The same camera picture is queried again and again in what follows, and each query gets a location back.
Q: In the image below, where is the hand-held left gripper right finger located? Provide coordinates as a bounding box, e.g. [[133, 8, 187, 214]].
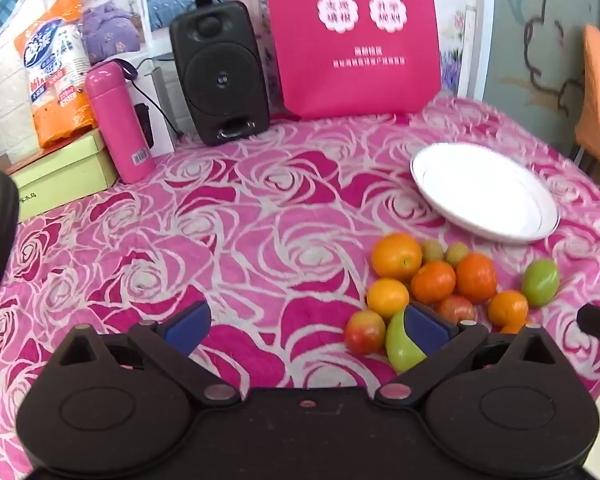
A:
[[375, 302, 557, 409]]

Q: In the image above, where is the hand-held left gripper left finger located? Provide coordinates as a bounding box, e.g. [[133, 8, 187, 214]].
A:
[[55, 300, 242, 409]]

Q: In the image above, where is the red apple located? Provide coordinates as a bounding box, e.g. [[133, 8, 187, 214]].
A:
[[344, 310, 387, 356], [436, 295, 477, 326]]

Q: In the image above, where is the tangerine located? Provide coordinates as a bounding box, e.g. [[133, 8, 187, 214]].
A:
[[411, 260, 457, 306], [455, 252, 498, 305]]

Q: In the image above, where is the green apple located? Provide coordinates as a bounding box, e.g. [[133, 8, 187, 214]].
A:
[[521, 259, 562, 308]]

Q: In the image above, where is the large orange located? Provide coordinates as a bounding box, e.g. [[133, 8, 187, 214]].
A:
[[371, 232, 423, 282]]

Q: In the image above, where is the white plate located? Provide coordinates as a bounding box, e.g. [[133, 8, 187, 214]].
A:
[[410, 142, 562, 246]]

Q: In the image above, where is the small green fruit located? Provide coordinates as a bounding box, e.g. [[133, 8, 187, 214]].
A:
[[420, 240, 447, 263], [445, 242, 470, 268]]

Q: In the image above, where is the pink rose printed blanket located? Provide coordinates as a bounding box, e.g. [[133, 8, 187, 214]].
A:
[[0, 91, 600, 461]]

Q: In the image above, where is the light green box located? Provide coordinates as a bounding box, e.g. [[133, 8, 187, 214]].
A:
[[2, 129, 121, 223]]

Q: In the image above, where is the black power adapter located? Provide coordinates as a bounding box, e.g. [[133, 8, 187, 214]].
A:
[[132, 102, 156, 148]]

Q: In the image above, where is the pink bottle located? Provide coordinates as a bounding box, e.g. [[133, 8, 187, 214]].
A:
[[85, 60, 157, 184]]

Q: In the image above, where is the white box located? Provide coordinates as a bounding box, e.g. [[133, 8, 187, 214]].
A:
[[125, 67, 178, 158]]

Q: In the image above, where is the black speaker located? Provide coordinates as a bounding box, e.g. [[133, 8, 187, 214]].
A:
[[169, 0, 272, 147]]

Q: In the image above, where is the pink printed tote bag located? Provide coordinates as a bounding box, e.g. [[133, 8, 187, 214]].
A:
[[261, 0, 442, 121]]

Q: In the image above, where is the orange and white packet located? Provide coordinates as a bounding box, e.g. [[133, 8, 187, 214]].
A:
[[14, 0, 98, 150]]

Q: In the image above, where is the glass door with cartoon drawing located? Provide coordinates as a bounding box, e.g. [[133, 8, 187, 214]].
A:
[[480, 0, 600, 151]]

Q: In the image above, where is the floral plastic sheet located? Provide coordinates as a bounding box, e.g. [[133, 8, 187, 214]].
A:
[[430, 0, 501, 98]]

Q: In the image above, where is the purple bedding poster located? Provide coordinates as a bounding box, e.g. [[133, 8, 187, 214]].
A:
[[80, 0, 148, 68]]

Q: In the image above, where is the black strap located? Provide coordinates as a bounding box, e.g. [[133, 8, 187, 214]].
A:
[[0, 172, 21, 311]]

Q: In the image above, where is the black cable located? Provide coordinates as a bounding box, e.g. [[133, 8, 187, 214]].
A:
[[114, 57, 186, 138]]

